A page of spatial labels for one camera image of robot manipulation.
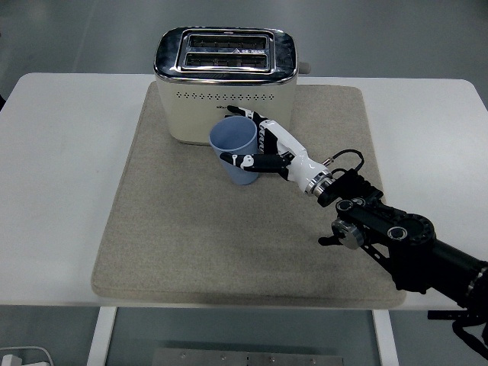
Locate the grey felt table mat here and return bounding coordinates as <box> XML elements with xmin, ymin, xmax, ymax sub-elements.
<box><xmin>90</xmin><ymin>82</ymin><xmax>407</xmax><ymax>308</ymax></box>

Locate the white table leg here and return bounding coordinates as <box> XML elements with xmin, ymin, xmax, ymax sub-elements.
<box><xmin>371</xmin><ymin>309</ymin><xmax>400</xmax><ymax>366</ymax></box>
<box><xmin>86</xmin><ymin>307</ymin><xmax>118</xmax><ymax>366</ymax></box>

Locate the cream and chrome toaster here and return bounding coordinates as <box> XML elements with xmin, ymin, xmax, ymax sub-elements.
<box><xmin>152</xmin><ymin>26</ymin><xmax>312</xmax><ymax>148</ymax></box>

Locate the white cable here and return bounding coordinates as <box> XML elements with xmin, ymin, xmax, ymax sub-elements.
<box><xmin>0</xmin><ymin>345</ymin><xmax>54</xmax><ymax>366</ymax></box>

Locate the black table control panel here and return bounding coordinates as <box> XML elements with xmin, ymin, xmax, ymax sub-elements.
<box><xmin>426</xmin><ymin>310</ymin><xmax>466</xmax><ymax>320</ymax></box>

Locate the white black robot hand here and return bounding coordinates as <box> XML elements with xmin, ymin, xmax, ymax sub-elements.
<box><xmin>220</xmin><ymin>104</ymin><xmax>330</xmax><ymax>194</ymax></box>

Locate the light blue plastic cup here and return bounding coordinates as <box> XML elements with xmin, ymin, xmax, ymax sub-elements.
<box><xmin>208</xmin><ymin>116</ymin><xmax>261</xmax><ymax>187</ymax></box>

